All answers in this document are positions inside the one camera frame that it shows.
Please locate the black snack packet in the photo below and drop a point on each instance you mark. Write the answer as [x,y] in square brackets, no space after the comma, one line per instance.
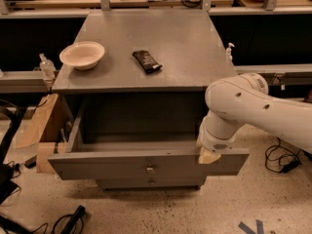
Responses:
[146,61]

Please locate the white bowl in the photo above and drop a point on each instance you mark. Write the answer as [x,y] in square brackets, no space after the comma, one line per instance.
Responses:
[82,55]

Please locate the cardboard box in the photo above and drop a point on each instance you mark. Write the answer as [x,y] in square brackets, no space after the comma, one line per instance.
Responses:
[44,132]

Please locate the black power strip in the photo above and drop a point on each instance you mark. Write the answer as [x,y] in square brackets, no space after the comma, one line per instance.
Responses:
[78,214]

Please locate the clear sanitizer bottle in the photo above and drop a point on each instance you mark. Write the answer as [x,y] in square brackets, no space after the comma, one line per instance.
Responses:
[47,67]

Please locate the grey top drawer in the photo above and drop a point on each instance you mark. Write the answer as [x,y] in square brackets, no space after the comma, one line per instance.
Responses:
[142,136]

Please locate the white pump bottle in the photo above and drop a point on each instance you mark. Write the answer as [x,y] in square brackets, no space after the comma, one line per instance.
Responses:
[228,50]

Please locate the grey drawer cabinet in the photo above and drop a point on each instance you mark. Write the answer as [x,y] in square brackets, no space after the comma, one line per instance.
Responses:
[184,42]

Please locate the grey drawer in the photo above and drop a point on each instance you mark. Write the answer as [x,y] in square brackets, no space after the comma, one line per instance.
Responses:
[131,183]
[142,136]

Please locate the black chair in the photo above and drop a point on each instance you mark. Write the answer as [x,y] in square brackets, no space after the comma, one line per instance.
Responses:
[6,172]

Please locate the grey bottom drawer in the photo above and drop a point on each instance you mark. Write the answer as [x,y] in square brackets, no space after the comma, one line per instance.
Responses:
[131,183]

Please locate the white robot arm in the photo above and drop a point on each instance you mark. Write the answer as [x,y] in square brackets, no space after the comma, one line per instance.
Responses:
[243,99]

